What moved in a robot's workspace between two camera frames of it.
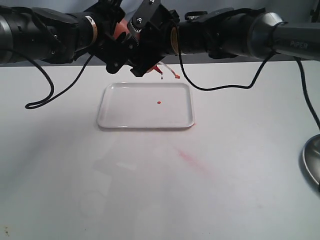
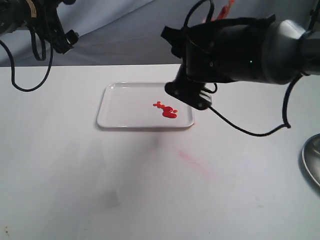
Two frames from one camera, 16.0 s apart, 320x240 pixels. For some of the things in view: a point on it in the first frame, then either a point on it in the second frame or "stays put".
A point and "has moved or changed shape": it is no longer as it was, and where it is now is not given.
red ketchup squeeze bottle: x=121 y=28 has moved or changed shape
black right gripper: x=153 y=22 to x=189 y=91
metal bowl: x=310 y=160 stays put
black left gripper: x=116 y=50 to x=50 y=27
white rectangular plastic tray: x=146 y=105 stays put
